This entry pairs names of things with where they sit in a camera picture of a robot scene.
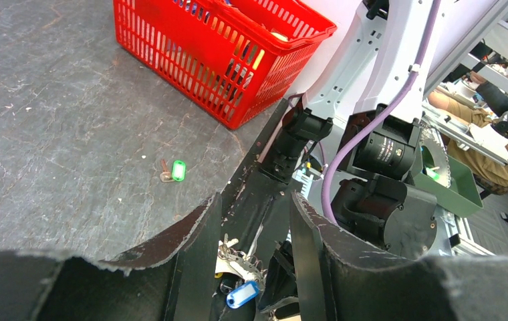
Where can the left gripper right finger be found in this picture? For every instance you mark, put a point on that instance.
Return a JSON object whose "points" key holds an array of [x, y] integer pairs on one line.
{"points": [[342, 277]]}

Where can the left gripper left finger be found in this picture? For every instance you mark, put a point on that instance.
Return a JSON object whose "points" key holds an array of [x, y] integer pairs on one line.
{"points": [[168, 277]]}

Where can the red plastic basket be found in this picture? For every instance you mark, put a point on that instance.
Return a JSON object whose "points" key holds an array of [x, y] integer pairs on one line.
{"points": [[234, 59]]}

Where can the green metal tray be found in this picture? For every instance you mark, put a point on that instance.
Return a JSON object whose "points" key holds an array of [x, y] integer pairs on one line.
{"points": [[455, 191]]}

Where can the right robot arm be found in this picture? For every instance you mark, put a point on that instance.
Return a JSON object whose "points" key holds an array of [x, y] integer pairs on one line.
{"points": [[367, 187]]}

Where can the blue key tag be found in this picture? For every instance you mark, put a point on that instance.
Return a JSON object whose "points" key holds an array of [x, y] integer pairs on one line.
{"points": [[242, 295]]}

